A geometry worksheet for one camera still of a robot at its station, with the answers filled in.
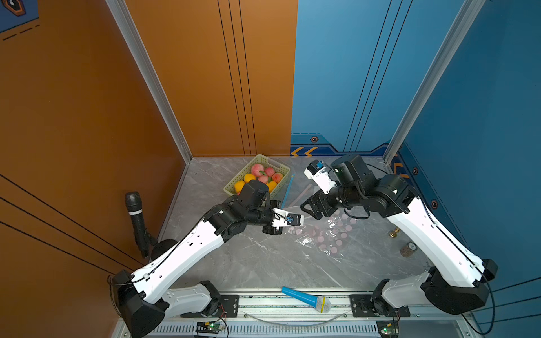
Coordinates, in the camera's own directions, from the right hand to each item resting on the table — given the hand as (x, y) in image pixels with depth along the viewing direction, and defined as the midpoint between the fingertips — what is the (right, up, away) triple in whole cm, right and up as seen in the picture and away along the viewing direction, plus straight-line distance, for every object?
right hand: (311, 199), depth 64 cm
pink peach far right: (-14, +9, +43) cm, 47 cm away
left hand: (-5, -4, +4) cm, 8 cm away
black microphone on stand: (-56, -1, +2) cm, 56 cm away
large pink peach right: (-11, +7, +39) cm, 41 cm away
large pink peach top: (-21, +11, +38) cm, 45 cm away
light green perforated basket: (-16, +15, +48) cm, 52 cm away
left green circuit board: (-34, -44, +7) cm, 56 cm away
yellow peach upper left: (-25, +7, +41) cm, 49 cm away
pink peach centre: (-17, +6, +39) cm, 43 cm away
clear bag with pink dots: (+12, -18, +27) cm, 34 cm away
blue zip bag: (-5, 0, +41) cm, 41 cm away
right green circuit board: (+27, -45, +7) cm, 53 cm away
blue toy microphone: (+5, -36, +7) cm, 37 cm away
